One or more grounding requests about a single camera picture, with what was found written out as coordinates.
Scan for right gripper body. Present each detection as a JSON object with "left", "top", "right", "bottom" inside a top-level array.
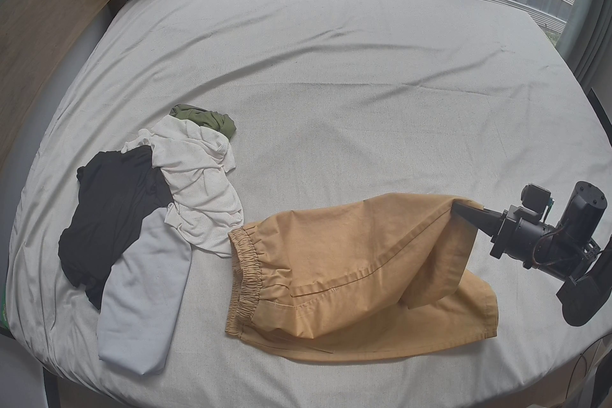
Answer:
[{"left": 489, "top": 204, "right": 563, "bottom": 271}]

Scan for tan shorts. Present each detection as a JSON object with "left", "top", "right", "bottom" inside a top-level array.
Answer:
[{"left": 226, "top": 192, "right": 499, "bottom": 364}]

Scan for bed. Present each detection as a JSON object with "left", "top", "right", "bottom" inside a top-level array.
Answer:
[{"left": 0, "top": 0, "right": 608, "bottom": 408}]

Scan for grey-green curtain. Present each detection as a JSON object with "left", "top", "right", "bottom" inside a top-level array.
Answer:
[{"left": 555, "top": 0, "right": 612, "bottom": 86}]

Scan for cream white garment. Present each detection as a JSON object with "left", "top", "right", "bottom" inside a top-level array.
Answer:
[{"left": 120, "top": 116, "right": 246, "bottom": 258}]

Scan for olive green garment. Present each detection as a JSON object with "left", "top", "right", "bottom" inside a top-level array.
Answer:
[{"left": 170, "top": 104, "right": 236, "bottom": 140}]

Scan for pale grey garment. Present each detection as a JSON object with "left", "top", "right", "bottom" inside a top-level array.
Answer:
[{"left": 97, "top": 201, "right": 193, "bottom": 375}]

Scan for black garment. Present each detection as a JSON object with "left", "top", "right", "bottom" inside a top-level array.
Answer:
[{"left": 58, "top": 145, "right": 173, "bottom": 310}]

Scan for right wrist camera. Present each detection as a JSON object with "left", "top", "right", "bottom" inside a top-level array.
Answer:
[{"left": 520, "top": 184, "right": 555, "bottom": 219}]

